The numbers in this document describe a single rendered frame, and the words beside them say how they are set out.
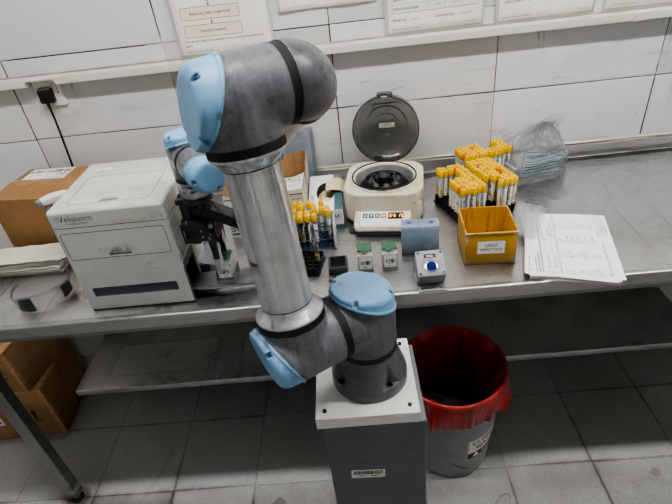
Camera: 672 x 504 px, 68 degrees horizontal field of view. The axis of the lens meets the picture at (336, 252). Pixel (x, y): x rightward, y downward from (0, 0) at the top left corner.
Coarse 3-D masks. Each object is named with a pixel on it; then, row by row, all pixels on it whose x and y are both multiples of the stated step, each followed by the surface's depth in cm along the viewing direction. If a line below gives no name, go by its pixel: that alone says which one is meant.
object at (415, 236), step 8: (408, 224) 131; (416, 224) 131; (424, 224) 130; (432, 224) 130; (408, 232) 131; (416, 232) 131; (424, 232) 131; (432, 232) 131; (408, 240) 133; (416, 240) 132; (424, 240) 132; (432, 240) 132; (408, 248) 134; (416, 248) 134; (424, 248) 134; (432, 248) 133; (408, 256) 135
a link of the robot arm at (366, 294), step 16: (352, 272) 91; (368, 272) 91; (336, 288) 87; (352, 288) 87; (368, 288) 87; (384, 288) 87; (336, 304) 85; (352, 304) 83; (368, 304) 83; (384, 304) 84; (352, 320) 84; (368, 320) 85; (384, 320) 86; (352, 336) 84; (368, 336) 86; (384, 336) 88; (352, 352) 86; (368, 352) 89; (384, 352) 90
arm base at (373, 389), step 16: (400, 352) 96; (336, 368) 96; (352, 368) 92; (368, 368) 91; (384, 368) 92; (400, 368) 95; (336, 384) 97; (352, 384) 93; (368, 384) 92; (384, 384) 93; (400, 384) 95; (352, 400) 95; (368, 400) 93; (384, 400) 94
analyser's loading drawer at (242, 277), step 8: (200, 272) 133; (208, 272) 133; (216, 272) 127; (240, 272) 131; (248, 272) 131; (192, 280) 131; (200, 280) 130; (208, 280) 130; (216, 280) 129; (224, 280) 127; (232, 280) 127; (240, 280) 128; (248, 280) 128; (200, 288) 128; (208, 288) 129
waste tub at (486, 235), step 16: (464, 208) 135; (480, 208) 135; (496, 208) 134; (464, 224) 138; (480, 224) 138; (496, 224) 137; (512, 224) 128; (464, 240) 128; (480, 240) 126; (496, 240) 125; (512, 240) 125; (464, 256) 129; (480, 256) 128; (496, 256) 128; (512, 256) 128
